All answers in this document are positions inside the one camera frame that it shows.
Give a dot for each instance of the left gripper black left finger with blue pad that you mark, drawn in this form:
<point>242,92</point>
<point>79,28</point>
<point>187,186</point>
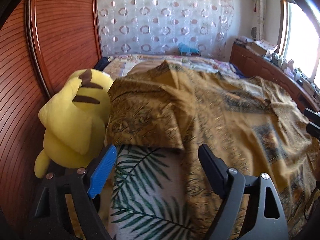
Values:
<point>50,219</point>

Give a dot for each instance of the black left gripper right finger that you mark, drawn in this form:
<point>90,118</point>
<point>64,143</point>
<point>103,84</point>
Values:
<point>264,218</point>

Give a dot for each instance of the golden patterned garment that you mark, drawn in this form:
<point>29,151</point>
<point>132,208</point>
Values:
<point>253,125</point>

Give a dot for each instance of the wooden sideboard cabinet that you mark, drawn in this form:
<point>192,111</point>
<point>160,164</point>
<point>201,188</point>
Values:
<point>252,65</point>

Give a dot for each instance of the cardboard box on cabinet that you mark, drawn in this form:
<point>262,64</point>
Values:
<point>263,47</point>

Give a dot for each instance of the palm leaf bed sheet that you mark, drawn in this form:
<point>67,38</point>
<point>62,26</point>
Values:
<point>148,198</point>

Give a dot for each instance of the yellow plush toy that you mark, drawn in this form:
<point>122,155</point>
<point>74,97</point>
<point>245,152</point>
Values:
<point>75,119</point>

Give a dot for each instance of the blue item on box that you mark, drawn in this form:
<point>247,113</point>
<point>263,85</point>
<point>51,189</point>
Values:
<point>185,50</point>

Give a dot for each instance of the floral quilt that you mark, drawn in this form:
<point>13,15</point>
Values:
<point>119,66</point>

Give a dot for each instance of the wooden louvered wardrobe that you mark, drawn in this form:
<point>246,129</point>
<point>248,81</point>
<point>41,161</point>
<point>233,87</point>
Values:
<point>42,43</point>

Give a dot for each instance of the white circle pattern curtain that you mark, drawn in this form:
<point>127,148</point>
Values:
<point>161,26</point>

